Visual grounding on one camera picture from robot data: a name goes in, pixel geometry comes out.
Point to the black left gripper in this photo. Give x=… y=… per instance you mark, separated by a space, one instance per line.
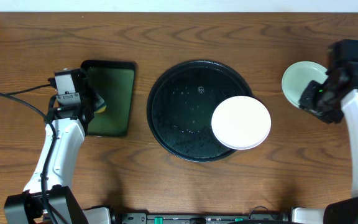
x=89 y=98

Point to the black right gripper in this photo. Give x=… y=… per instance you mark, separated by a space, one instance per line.
x=309 y=95

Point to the green yellow sponge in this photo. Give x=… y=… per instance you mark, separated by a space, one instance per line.
x=99 y=106

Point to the mint green plate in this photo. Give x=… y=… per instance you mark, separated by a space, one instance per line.
x=297 y=77

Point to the pink plate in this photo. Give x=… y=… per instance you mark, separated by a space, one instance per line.
x=241 y=122

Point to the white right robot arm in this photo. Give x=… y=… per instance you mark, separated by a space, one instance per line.
x=345 y=211

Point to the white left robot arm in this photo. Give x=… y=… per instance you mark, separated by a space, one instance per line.
x=48 y=193

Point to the black rectangular water tray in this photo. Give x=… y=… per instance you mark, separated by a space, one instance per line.
x=114 y=82

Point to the round black tray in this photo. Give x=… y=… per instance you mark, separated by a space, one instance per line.
x=181 y=104

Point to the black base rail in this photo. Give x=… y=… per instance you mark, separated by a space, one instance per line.
x=143 y=218

